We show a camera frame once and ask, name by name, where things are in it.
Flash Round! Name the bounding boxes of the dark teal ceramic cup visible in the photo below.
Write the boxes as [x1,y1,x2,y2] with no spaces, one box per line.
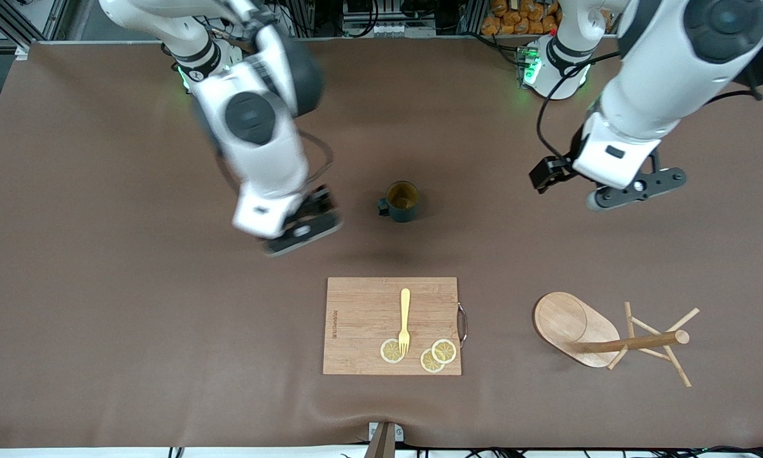
[377,181,421,223]

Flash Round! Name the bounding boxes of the wooden mug tree rack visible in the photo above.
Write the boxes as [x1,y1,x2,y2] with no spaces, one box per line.
[533,291,700,387]

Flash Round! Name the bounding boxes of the wooden cutting board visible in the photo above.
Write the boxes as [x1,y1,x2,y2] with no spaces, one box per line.
[323,277,468,376]

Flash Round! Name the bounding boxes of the yellow plastic fork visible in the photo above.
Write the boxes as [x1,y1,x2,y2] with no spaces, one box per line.
[398,288,412,356]

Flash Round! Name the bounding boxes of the orange snack bags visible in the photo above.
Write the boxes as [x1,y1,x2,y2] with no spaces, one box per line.
[481,0,563,36]

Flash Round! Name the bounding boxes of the brown table mat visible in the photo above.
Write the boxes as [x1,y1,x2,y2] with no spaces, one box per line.
[0,37,763,449]

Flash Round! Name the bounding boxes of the table edge clamp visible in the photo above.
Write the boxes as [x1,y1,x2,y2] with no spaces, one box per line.
[365,422,405,458]

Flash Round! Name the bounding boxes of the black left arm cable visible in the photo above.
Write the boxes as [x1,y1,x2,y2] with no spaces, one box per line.
[536,51,624,169]

